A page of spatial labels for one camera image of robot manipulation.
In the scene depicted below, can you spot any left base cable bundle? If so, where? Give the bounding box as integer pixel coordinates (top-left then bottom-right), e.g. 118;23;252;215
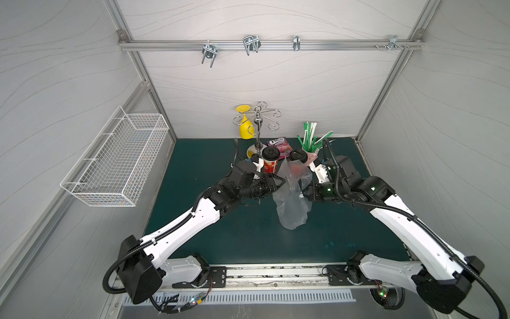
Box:
146;272;213;315

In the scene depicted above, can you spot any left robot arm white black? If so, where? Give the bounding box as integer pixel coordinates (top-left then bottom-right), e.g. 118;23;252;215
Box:
102;161;286;304

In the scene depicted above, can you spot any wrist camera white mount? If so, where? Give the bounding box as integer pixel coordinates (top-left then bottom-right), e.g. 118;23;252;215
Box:
252;158;264;173
309;162;330;184

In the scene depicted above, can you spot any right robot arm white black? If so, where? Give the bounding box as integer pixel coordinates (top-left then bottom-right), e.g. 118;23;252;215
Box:
304;140;508;318

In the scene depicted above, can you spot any red milk tea cup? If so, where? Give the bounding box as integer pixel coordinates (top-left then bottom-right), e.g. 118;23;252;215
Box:
288;150;308;178
262;146;280;174

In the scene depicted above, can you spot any purple snack packet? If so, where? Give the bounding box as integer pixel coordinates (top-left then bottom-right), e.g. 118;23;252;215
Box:
266;137;293;160

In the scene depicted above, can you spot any metal cup hanging stand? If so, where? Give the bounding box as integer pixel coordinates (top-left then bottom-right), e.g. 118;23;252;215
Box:
232;101;282;157

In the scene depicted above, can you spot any white vent strip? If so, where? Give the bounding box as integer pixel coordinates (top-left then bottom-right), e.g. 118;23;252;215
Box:
121;288;357;307

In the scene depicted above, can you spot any pink straw holder cup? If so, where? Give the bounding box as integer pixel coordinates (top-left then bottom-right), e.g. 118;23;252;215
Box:
305;151;318;166

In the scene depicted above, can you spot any yellow plastic goblet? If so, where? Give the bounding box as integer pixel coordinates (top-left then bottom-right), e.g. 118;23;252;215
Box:
233;104;255;140

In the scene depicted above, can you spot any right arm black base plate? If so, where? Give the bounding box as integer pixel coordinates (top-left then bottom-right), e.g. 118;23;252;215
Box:
321;264;378;286

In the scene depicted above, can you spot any base cable bundle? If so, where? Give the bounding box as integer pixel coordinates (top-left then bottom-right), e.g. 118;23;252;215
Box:
146;272;213;315
368;285;406;311

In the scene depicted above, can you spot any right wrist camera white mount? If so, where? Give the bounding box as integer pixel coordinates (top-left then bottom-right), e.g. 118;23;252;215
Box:
309;162;330;184

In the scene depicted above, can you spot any clear plastic carrier bag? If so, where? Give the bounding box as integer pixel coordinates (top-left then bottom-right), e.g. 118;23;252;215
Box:
272;160;312;230

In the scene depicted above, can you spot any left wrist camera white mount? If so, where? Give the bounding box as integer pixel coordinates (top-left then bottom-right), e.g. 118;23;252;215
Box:
252;158;264;173

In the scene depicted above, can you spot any white wire basket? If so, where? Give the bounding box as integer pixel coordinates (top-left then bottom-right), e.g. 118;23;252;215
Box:
60;106;169;207

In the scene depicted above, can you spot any right base cable bundle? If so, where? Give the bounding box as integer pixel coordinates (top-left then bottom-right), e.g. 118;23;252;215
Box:
368;285;406;311

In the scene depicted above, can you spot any aluminium overhead rail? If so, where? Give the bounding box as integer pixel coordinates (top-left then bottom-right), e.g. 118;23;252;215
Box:
119;38;426;52

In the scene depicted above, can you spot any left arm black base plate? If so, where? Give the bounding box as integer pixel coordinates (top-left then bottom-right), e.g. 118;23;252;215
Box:
172;266;227;288

